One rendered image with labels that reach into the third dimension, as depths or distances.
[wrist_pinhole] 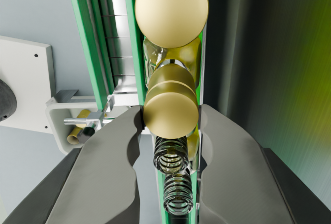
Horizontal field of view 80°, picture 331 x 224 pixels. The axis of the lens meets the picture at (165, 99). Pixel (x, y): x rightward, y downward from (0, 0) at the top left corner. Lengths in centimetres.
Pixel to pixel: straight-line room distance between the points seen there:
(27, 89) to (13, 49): 11
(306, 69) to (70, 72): 54
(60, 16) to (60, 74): 15
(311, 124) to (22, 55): 61
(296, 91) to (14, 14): 61
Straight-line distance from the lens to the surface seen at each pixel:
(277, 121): 27
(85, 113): 62
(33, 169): 93
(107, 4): 40
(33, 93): 67
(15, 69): 66
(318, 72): 21
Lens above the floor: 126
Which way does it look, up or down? 61 degrees down
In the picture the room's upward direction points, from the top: 175 degrees counter-clockwise
